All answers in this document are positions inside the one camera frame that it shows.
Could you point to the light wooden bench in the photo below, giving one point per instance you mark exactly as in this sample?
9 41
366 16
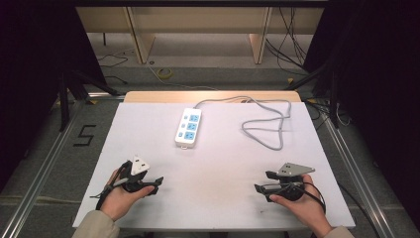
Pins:
198 20

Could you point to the yellow tape roll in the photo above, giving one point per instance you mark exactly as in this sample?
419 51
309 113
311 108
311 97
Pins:
164 73

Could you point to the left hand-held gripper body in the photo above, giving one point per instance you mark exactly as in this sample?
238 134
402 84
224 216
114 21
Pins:
139 165

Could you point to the person's right hand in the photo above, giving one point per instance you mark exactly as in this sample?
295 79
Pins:
308 208

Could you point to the dark curtain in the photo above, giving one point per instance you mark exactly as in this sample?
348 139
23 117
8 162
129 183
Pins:
36 66
379 82

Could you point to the aluminium floor rail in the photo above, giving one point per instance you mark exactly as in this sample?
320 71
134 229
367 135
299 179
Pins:
360 181
39 172

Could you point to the black metal stand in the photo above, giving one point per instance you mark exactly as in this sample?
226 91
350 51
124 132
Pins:
334 99
63 99

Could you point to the white power strip blue sockets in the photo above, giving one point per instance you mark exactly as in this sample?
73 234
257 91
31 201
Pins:
188 127

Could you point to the person's left hand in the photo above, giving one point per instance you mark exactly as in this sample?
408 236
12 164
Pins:
117 201

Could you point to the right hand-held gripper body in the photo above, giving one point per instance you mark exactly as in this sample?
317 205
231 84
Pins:
294 169

